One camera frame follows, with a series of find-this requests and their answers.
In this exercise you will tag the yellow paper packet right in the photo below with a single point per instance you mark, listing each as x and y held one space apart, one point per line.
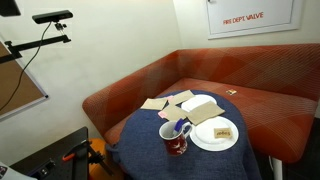
174 112

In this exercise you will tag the black stereo camera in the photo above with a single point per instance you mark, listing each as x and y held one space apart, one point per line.
51 16

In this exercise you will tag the small yellow packet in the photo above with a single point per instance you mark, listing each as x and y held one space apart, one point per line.
231 91

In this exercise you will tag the pink sweetener packet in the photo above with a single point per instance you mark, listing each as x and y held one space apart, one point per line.
170 98
162 114

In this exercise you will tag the grey marker with blue cap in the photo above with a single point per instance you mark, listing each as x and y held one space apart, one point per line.
178 125

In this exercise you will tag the red mug white inside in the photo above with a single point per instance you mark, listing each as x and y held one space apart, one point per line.
175 145

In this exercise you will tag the cork board with frame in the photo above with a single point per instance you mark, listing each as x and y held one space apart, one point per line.
28 95

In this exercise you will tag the round dark blue table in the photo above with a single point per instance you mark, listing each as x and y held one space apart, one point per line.
150 160

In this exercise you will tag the black power socket box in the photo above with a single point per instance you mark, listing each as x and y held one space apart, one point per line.
45 169

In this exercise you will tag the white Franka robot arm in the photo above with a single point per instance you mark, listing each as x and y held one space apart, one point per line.
13 175

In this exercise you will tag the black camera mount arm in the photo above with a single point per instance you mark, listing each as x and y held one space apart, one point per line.
40 41

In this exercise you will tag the black monitor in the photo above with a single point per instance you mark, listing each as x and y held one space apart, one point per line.
8 6

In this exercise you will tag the white fire valve panel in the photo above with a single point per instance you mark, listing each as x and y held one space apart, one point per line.
250 16

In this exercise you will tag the orange patterned sofa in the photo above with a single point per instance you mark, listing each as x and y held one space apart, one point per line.
266 73

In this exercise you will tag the brown Sugar packet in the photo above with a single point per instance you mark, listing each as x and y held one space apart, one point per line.
222 133

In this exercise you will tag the white sofa leg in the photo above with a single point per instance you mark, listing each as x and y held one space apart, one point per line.
277 168

